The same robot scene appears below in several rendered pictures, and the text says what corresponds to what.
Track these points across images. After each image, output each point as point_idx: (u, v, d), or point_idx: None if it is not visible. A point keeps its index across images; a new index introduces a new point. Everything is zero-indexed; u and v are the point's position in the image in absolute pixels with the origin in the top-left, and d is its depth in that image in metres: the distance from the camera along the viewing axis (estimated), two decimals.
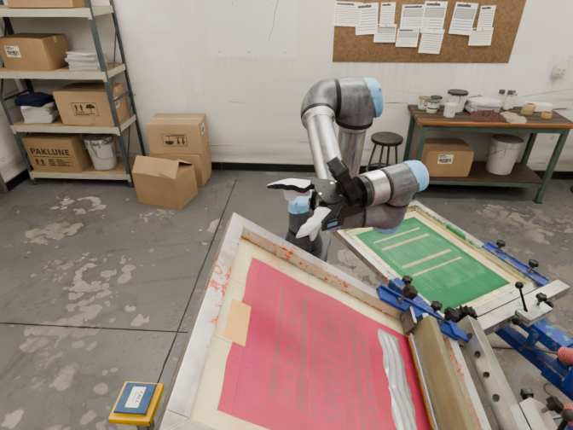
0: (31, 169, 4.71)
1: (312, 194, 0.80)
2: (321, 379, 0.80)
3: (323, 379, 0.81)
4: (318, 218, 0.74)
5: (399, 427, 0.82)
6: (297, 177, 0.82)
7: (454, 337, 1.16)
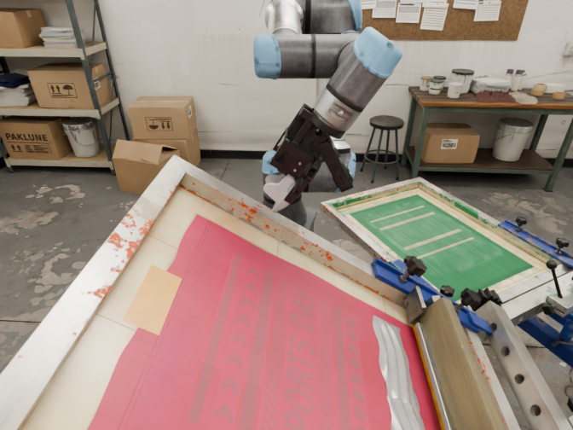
0: (9, 157, 4.44)
1: None
2: (283, 386, 0.52)
3: (287, 386, 0.53)
4: None
5: None
6: (292, 201, 0.71)
7: (473, 328, 0.88)
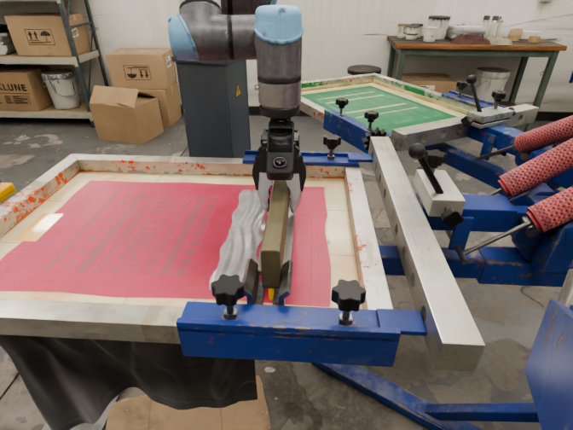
0: None
1: None
2: (126, 243, 0.76)
3: (130, 242, 0.76)
4: (296, 190, 0.73)
5: (223, 256, 0.72)
6: (255, 186, 0.73)
7: (351, 164, 0.98)
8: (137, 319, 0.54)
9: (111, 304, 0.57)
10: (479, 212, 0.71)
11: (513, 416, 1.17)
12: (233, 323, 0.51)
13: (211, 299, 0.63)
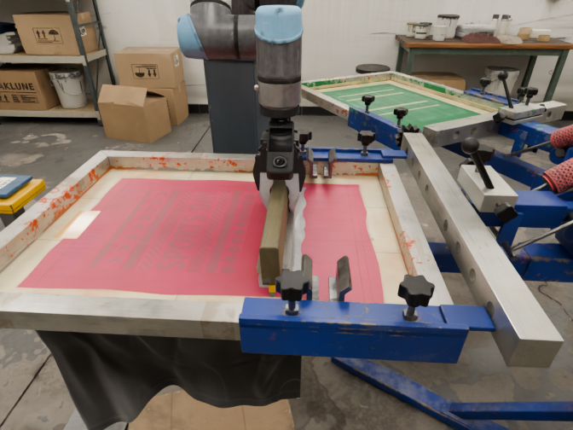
0: None
1: None
2: (168, 241, 0.75)
3: (172, 240, 0.75)
4: (295, 190, 0.74)
5: None
6: (256, 186, 0.74)
7: (385, 159, 0.97)
8: (195, 316, 0.53)
9: (166, 299, 0.56)
10: (529, 208, 0.70)
11: (543, 415, 1.16)
12: (297, 319, 0.50)
13: (263, 296, 0.62)
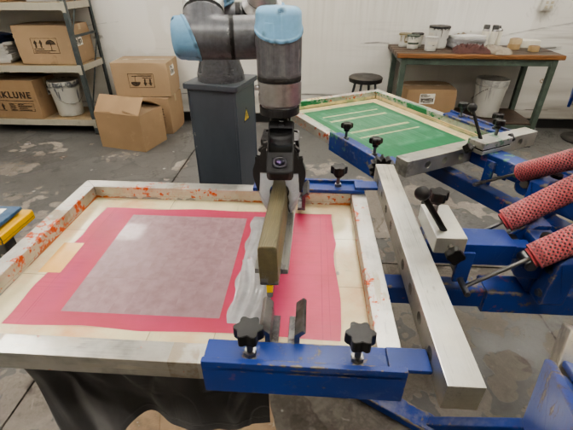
0: None
1: None
2: None
3: None
4: (295, 190, 0.73)
5: (239, 288, 0.76)
6: (257, 186, 0.74)
7: (357, 191, 1.02)
8: (163, 357, 0.58)
9: (137, 340, 0.61)
10: (481, 247, 0.75)
11: None
12: (253, 363, 0.55)
13: (229, 333, 0.67)
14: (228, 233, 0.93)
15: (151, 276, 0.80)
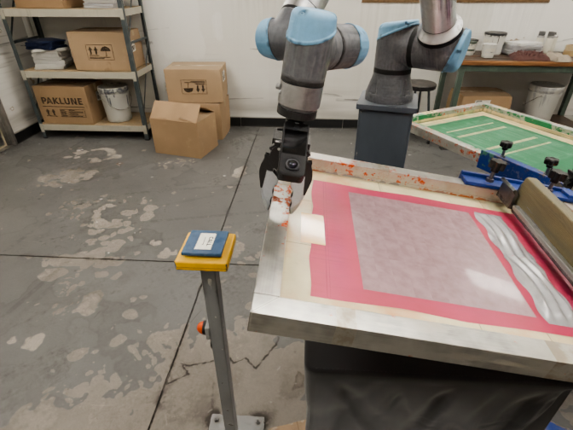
0: None
1: None
2: None
3: None
4: (299, 193, 0.74)
5: (529, 287, 0.71)
6: (260, 183, 0.73)
7: (571, 200, 0.99)
8: (548, 355, 0.53)
9: (505, 334, 0.55)
10: None
11: None
12: None
13: (561, 334, 0.62)
14: (463, 225, 0.87)
15: (425, 261, 0.73)
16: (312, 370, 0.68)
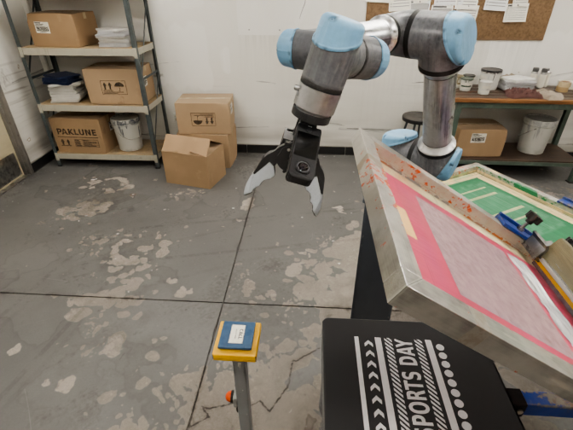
0: (55, 151, 4.66)
1: (285, 171, 0.72)
2: None
3: None
4: (316, 194, 0.74)
5: (568, 335, 0.77)
6: (255, 169, 0.72)
7: None
8: None
9: None
10: None
11: None
12: None
13: None
14: (505, 262, 0.92)
15: (493, 285, 0.75)
16: None
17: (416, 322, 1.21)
